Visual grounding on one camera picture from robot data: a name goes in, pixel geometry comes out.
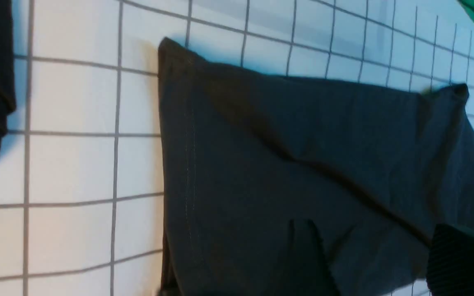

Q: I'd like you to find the white grid paper mat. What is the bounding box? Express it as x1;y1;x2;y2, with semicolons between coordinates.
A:
0;0;474;296

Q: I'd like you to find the dark gray long-sleeve top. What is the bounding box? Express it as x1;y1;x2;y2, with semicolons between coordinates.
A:
158;38;474;296

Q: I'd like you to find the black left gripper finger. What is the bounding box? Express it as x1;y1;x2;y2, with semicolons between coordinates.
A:
426;224;474;296

